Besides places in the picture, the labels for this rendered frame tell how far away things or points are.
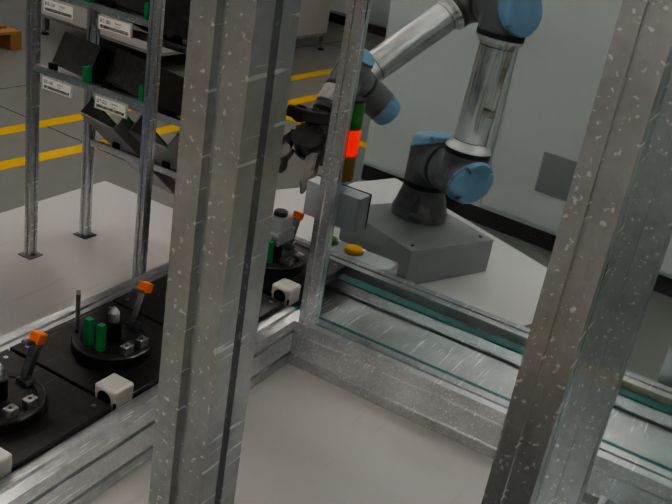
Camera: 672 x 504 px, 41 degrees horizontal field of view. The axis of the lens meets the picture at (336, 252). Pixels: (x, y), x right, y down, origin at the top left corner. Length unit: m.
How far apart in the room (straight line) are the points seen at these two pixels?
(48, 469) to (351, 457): 0.53
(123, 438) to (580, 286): 1.03
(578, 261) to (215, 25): 0.25
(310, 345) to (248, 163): 1.26
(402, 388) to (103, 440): 0.58
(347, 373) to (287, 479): 0.31
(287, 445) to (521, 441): 1.04
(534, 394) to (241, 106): 0.25
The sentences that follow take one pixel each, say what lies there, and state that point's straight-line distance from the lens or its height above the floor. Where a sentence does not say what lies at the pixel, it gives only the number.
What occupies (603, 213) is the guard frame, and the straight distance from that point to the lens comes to 0.52.
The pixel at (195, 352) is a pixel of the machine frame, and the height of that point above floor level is 1.51.
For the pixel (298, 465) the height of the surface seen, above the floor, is 0.86.
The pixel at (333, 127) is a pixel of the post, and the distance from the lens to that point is 1.61.
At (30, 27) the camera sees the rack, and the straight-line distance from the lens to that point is 2.00.
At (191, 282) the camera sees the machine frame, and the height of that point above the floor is 1.56.
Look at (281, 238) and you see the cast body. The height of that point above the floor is 1.04.
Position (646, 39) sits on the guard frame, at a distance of 0.50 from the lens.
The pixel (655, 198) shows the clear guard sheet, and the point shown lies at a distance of 0.53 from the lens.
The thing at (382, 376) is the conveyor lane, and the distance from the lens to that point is 1.72.
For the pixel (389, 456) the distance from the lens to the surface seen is 1.63.
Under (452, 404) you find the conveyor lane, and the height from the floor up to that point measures 0.93.
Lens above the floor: 1.83
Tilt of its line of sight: 24 degrees down
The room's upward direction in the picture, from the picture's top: 10 degrees clockwise
